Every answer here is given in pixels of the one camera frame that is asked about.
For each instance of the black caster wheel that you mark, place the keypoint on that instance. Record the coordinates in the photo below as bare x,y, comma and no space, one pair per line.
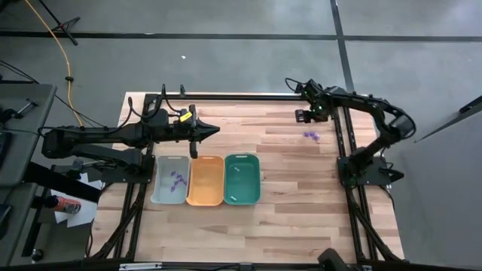
37,255

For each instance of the black tripod stand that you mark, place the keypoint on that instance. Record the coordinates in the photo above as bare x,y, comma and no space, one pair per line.
62,26

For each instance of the yellow label tag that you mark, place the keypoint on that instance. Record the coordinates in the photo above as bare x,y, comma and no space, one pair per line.
185,117

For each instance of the grey side cart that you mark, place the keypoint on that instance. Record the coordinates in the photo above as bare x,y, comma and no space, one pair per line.
19,158

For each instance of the orange spray can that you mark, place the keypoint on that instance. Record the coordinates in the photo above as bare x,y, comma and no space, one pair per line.
68,206

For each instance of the grey plastic bin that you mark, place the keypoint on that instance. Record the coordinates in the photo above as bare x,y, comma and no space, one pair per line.
162,195

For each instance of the black frame clamp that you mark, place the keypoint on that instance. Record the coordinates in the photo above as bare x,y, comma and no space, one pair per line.
300,94
182,91

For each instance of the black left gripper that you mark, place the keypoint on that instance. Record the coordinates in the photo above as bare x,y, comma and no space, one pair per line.
194,150

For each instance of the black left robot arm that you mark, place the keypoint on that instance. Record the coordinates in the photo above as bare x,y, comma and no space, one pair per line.
94,133

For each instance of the yellow plastic bin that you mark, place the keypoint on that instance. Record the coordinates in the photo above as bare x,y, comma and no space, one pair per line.
205,180

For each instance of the black metal clamp tool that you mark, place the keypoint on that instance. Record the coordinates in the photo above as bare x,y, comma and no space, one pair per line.
22,109

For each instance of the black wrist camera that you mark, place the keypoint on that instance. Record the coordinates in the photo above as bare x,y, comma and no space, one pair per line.
184,125
312,89

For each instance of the black support beam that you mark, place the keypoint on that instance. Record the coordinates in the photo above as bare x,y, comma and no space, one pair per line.
68,184

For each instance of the green plastic bin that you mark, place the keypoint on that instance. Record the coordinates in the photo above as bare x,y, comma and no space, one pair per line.
246,184

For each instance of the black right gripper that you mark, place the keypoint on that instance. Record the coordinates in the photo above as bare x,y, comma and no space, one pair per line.
303,116

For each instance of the white paper sheets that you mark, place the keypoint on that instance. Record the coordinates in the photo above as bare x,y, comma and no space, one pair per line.
84,214

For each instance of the purple plastic spider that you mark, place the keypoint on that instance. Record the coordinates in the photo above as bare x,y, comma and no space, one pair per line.
173,174
307,134
173,187
180,180

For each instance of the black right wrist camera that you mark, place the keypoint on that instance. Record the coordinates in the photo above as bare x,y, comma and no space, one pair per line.
312,89

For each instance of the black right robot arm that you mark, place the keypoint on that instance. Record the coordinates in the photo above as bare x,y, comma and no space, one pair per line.
361,101

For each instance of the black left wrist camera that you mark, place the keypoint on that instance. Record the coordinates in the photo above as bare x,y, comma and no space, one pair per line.
184,125

